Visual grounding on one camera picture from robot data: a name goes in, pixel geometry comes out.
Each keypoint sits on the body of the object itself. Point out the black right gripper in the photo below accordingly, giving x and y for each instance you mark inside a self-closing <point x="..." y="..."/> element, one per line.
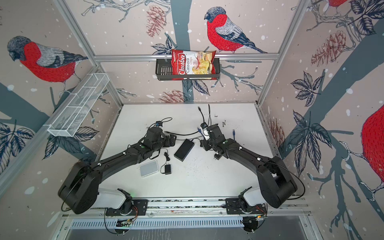
<point x="204" y="144"/>

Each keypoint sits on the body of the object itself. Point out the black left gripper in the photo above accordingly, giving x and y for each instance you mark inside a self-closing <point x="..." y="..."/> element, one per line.
<point x="168" y="144"/>

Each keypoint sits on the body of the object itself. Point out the black network switch box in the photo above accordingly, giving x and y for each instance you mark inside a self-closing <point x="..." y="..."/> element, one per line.
<point x="184" y="150"/>

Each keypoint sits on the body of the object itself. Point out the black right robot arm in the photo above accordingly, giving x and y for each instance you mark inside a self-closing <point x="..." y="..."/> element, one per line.
<point x="276" y="183"/>

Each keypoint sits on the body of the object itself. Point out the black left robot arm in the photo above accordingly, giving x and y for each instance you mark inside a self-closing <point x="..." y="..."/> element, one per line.
<point x="81" y="187"/>

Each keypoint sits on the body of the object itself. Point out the red cassava chips bag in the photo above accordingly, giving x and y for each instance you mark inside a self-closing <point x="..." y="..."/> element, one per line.
<point x="193" y="63"/>

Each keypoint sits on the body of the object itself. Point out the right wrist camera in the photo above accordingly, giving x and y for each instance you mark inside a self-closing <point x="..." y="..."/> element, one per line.
<point x="204" y="131"/>

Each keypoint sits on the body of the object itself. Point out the black power adapter with cord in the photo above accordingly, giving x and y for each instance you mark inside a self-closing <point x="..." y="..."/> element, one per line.
<point x="166" y="168"/>

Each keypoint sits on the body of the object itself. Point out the white small switch box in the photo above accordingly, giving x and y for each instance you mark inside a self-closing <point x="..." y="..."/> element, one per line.
<point x="148" y="169"/>

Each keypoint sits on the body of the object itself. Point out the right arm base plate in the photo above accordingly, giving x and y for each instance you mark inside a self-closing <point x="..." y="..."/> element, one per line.
<point x="236" y="206"/>

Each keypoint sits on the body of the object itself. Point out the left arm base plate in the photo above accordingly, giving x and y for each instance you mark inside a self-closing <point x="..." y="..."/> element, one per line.
<point x="129" y="208"/>

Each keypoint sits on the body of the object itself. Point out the black wall basket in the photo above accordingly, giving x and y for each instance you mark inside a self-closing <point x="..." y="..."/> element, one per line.
<point x="164" y="72"/>

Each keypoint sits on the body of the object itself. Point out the white wire mesh shelf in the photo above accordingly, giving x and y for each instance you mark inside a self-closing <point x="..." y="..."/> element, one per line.
<point x="71" y="117"/>

